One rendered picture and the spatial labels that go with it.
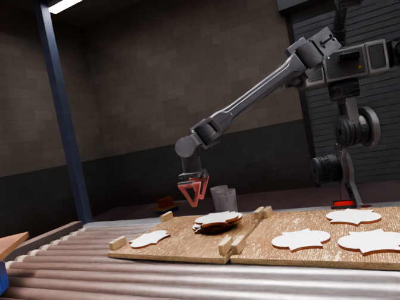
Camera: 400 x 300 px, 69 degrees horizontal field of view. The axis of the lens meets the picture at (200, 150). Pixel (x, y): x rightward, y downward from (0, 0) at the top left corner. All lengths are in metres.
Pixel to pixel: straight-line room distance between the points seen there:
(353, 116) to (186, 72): 4.97
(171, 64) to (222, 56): 1.14
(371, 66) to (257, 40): 4.35
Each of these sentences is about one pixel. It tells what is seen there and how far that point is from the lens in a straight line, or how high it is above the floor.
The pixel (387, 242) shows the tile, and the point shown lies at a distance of 0.74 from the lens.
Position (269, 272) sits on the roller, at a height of 0.91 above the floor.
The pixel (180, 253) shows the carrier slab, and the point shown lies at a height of 0.94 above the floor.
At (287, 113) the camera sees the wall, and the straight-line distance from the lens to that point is 5.58.
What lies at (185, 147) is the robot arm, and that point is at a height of 1.21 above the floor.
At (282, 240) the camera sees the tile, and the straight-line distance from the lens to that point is 0.78.
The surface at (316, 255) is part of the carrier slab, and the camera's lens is 0.71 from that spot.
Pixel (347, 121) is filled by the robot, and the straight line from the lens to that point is 1.56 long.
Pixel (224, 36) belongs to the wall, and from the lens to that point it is 6.06.
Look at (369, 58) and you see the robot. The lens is 1.62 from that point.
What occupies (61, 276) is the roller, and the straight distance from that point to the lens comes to 1.01.
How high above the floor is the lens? 1.23
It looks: 2 degrees down
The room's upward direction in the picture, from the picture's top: 11 degrees counter-clockwise
